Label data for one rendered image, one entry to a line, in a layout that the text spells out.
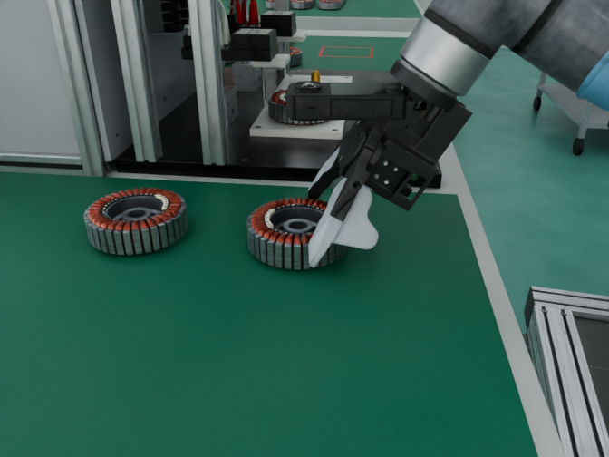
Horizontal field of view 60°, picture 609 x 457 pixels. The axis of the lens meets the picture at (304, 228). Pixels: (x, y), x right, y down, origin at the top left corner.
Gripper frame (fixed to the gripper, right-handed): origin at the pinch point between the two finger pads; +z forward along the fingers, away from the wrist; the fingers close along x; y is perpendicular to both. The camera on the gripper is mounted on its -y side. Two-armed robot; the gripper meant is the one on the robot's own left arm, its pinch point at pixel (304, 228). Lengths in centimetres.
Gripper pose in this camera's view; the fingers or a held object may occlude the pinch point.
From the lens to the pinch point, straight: 58.7
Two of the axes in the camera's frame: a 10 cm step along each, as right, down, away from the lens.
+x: 0.0, -4.8, 8.8
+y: 8.7, 4.4, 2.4
